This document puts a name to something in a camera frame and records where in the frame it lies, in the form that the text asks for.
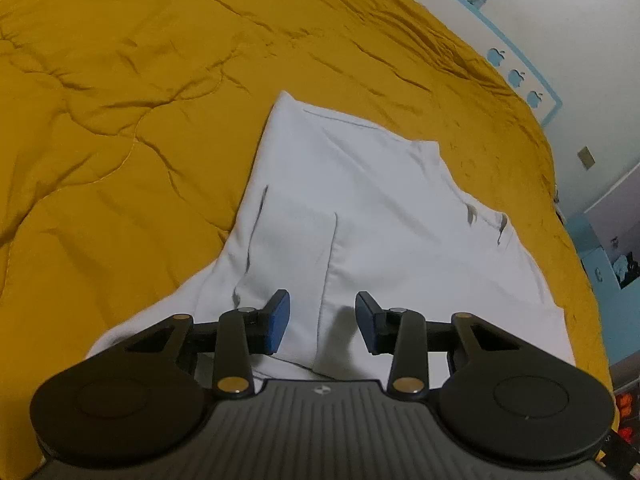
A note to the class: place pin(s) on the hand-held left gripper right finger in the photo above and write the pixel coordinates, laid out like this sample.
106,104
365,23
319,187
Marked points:
364,321

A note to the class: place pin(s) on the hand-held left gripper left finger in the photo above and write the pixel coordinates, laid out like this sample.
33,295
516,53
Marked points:
279,321

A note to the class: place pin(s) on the white t-shirt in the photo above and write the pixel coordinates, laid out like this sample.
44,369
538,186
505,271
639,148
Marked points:
375,200

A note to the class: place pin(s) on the light blue cabinet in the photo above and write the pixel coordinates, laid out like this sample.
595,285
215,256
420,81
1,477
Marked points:
600,310

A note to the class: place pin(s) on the small dark cartoon picture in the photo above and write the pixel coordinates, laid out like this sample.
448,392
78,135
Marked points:
625,265

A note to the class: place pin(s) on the orange toy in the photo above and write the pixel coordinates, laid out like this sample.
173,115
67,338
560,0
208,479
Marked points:
629,432
626,402

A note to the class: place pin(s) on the mustard yellow quilted blanket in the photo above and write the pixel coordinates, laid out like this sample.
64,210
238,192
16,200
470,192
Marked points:
100,110

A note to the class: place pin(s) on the grey wall outlet plate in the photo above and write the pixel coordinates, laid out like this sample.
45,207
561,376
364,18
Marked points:
585,157

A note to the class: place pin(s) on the blue apple wall decal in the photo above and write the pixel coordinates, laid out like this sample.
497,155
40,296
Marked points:
496,55
516,78
534,97

